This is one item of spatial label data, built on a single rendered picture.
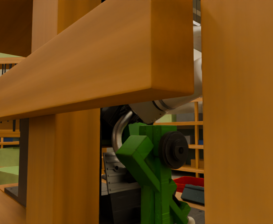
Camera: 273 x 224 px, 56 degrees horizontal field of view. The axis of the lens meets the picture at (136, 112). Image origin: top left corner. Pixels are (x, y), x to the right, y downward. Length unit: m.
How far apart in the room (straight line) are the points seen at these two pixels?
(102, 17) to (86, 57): 0.04
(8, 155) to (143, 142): 3.22
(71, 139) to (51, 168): 0.06
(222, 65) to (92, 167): 0.34
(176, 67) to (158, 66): 0.02
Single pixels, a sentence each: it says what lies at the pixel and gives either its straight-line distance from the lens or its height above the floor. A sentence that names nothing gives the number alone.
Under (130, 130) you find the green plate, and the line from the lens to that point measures 0.85.
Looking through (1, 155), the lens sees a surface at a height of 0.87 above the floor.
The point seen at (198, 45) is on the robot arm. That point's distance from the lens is 0.71.
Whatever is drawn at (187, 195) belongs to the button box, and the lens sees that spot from 1.03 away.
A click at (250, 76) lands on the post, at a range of 0.19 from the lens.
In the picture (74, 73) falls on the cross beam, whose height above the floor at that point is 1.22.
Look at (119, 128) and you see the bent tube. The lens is 0.78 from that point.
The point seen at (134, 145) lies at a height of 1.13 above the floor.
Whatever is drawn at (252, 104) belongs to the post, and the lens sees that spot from 0.19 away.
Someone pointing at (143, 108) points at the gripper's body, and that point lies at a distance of 0.74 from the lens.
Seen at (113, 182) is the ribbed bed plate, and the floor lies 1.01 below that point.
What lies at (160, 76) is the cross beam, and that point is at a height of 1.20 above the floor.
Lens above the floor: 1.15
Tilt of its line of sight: 5 degrees up
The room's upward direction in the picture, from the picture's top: straight up
